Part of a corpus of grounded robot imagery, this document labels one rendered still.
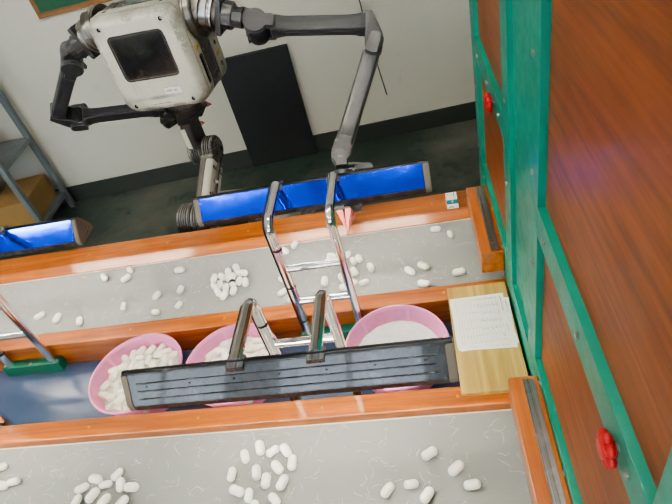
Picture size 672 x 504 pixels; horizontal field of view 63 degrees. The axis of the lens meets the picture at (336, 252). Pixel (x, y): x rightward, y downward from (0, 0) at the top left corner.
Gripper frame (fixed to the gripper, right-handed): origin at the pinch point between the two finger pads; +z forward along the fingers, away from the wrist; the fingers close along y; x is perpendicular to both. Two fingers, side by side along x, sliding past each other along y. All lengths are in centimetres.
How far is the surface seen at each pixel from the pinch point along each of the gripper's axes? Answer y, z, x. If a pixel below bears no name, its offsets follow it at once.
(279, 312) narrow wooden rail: -19.3, 23.7, -14.5
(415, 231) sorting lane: 20.3, 1.4, 7.0
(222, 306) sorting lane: -39.3, 19.5, -7.9
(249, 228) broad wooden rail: -36.2, -8.3, 11.5
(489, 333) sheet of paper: 37, 35, -26
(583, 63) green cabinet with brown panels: 45, 8, -105
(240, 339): -10, 32, -67
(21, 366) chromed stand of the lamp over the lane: -104, 32, -15
